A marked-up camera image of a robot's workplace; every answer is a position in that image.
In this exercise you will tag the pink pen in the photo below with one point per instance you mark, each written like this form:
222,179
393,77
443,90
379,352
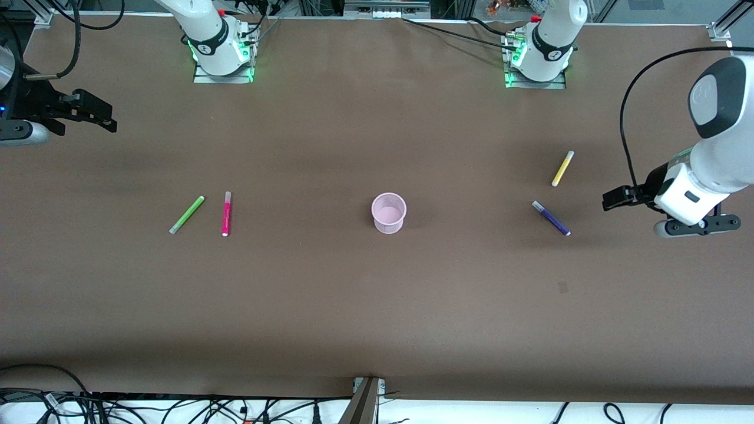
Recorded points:
226,215

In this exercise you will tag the silver metal box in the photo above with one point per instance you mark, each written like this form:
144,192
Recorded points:
386,10

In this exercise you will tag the aluminium frame corner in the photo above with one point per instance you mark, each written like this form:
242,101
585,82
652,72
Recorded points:
720,30
44,19

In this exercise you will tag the pink pen holder cup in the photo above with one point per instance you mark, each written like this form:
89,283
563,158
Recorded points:
389,227

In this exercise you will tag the brown paper table cover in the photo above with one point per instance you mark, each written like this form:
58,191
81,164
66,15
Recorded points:
377,306

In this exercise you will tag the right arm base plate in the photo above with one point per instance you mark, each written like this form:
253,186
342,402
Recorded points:
224,79

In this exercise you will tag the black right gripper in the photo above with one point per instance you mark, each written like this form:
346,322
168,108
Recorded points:
36,103

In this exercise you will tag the small aluminium bracket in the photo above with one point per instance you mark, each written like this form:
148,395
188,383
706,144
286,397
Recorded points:
380,386

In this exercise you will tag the green pen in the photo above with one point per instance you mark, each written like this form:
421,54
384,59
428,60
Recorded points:
187,215

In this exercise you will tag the grey support beam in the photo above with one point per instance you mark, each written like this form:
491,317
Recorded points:
360,409

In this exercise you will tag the yellow pen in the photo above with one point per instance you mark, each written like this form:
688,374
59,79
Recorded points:
562,169

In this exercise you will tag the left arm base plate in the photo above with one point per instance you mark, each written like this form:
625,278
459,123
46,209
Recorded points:
533,85

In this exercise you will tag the purple pen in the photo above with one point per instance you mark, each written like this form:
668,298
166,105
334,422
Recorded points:
552,219

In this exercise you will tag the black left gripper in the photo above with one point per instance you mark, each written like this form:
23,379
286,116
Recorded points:
648,184

